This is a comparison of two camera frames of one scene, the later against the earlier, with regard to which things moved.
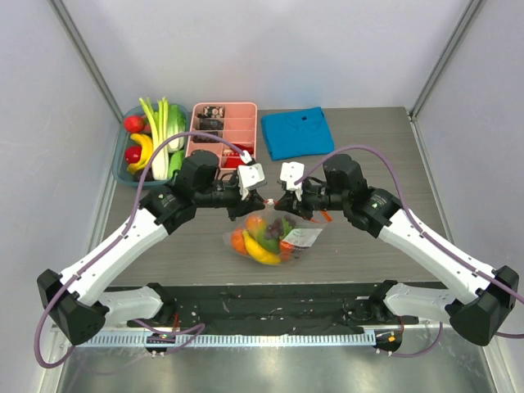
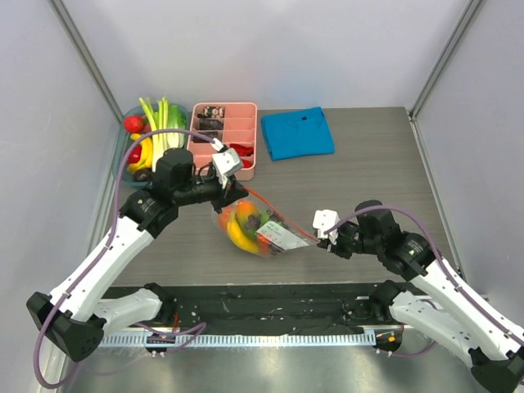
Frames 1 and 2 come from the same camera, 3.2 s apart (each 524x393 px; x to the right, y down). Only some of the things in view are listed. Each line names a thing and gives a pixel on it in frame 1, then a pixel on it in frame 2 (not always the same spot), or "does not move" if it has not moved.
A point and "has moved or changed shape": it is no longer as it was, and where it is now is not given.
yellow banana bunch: [146, 144] does not move
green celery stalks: [158, 120] does not move
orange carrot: [286, 250] to [264, 243]
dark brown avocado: [149, 177] does not move
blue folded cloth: [297, 133] does not move
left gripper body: [223, 195] does not move
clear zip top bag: [273, 237] has moved or changed shape
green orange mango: [255, 225] has moved or changed shape
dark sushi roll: [210, 124] does not move
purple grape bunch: [274, 231] to [254, 223]
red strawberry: [133, 154] does not move
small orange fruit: [237, 242] to [223, 217]
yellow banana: [258, 252] to [237, 237]
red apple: [134, 124] does not move
